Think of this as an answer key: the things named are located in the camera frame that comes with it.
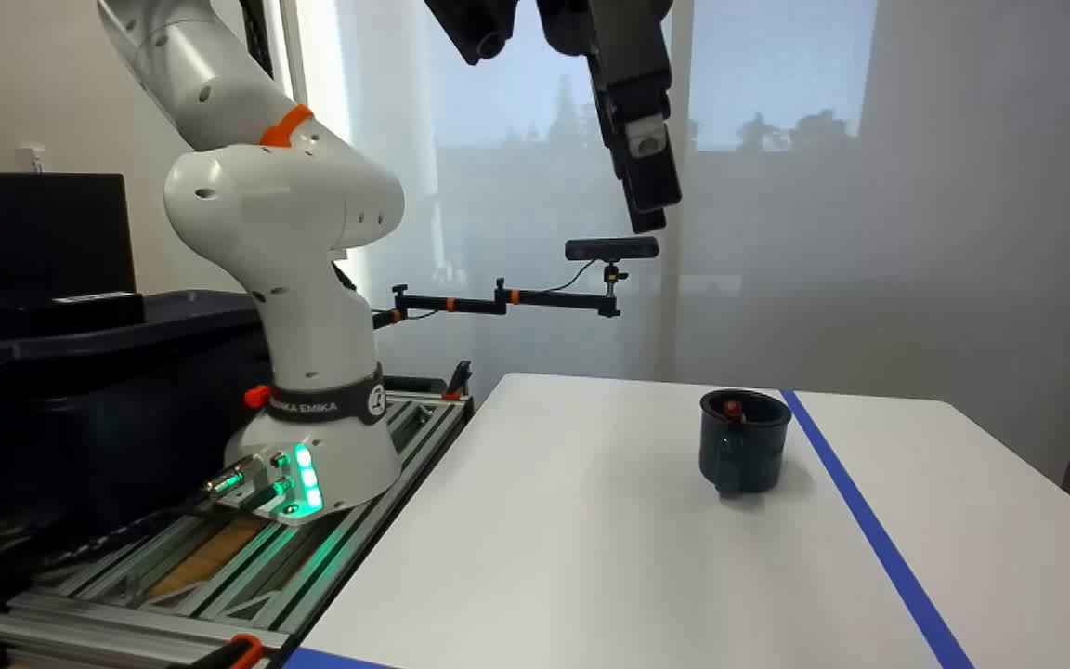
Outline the dark teal mug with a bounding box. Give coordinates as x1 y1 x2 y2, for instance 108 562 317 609
694 388 798 501

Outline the black bar camera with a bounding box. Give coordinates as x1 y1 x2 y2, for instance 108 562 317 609
560 235 665 267

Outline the sheer white curtain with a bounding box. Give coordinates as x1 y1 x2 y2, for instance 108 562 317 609
293 0 1070 479

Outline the grey braided cable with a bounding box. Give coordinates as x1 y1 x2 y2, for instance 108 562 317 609
26 496 230 577

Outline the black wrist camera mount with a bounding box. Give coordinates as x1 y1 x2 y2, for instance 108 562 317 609
419 0 522 72

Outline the black monitor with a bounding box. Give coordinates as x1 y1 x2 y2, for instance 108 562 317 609
0 173 150 344

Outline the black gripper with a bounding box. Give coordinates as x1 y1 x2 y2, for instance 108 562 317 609
535 0 689 238

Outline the orange strap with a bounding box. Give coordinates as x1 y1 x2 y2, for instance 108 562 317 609
256 101 320 153

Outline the short blue tape piece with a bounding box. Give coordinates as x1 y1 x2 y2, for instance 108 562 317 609
278 644 398 669

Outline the aluminium extrusion base frame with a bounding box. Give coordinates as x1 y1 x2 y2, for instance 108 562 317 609
0 370 480 669

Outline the long blue tape strip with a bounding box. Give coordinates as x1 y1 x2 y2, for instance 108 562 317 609
782 388 978 669

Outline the black cart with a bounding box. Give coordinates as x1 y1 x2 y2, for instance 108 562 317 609
0 287 278 616

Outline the orange black clamp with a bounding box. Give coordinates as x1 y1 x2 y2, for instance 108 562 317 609
222 631 273 669

